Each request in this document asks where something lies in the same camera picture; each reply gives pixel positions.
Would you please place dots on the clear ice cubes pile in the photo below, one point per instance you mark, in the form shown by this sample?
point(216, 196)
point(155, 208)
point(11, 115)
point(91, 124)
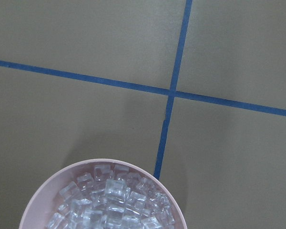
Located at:
point(112, 197)

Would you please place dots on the pink bowl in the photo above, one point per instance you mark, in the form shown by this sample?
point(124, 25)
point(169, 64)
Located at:
point(42, 204)

